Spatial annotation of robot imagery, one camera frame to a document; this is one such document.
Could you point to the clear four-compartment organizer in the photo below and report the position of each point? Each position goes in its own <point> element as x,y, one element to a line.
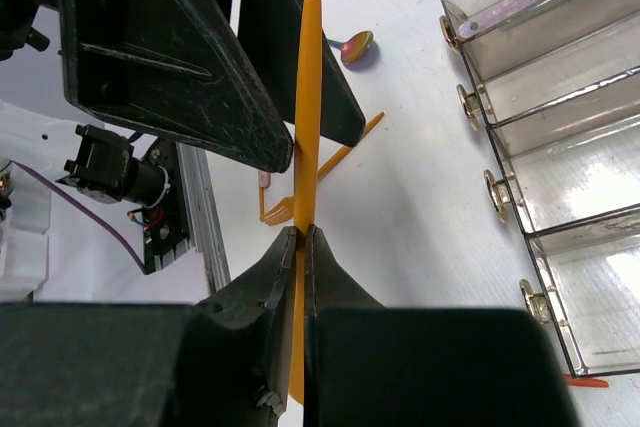
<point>556,90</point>

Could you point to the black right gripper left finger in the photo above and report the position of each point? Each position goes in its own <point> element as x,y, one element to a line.
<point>221,362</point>

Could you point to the red-orange plastic fork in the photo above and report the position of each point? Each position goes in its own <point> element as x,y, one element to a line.
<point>586,382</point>

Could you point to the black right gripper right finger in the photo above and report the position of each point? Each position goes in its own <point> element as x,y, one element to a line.
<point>371,365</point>

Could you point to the iridescent metal spoon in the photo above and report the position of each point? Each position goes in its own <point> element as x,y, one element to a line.
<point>354,48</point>

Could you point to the orange plastic knife top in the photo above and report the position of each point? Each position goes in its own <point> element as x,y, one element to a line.
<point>307,141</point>

